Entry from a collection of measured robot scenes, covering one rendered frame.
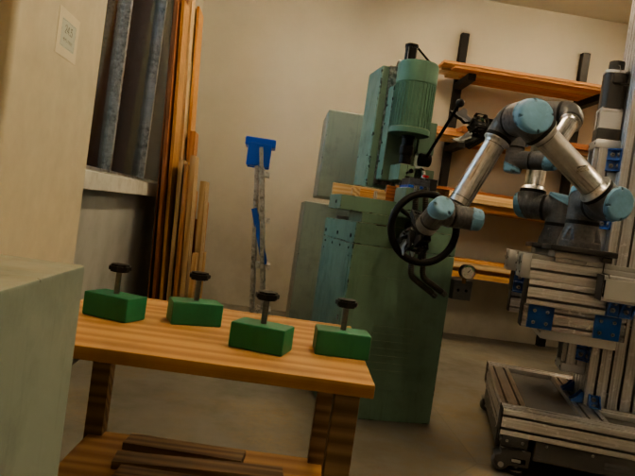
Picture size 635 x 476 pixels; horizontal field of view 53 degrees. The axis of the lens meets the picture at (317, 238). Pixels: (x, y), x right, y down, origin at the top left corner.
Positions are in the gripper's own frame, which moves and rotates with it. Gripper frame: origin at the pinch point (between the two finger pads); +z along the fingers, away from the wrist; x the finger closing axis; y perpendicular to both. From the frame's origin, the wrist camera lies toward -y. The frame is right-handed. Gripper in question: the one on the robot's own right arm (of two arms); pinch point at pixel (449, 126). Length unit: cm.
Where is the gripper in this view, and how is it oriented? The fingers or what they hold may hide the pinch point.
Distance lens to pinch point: 270.8
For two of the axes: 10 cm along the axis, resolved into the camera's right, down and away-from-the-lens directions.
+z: -9.7, -1.5, -2.0
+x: -0.3, 8.7, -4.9
